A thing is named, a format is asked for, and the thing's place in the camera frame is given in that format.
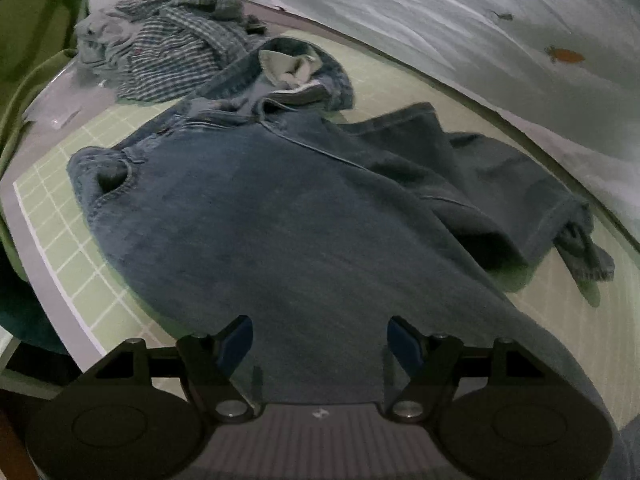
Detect blue denim jeans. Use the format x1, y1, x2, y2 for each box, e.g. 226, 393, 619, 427
53, 37, 639, 479

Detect plaid checked shirt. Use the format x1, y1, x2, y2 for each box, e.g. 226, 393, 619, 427
75, 0, 265, 103

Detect green fabric chair cover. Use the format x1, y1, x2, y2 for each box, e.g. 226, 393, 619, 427
1, 0, 87, 354

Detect green grid cutting mat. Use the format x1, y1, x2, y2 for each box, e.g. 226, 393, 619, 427
1, 37, 639, 425

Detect white carrot-print bed sheet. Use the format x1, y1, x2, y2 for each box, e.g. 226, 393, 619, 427
250, 0, 639, 233

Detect clear plastic bag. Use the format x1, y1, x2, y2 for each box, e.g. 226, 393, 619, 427
22, 58, 114, 130

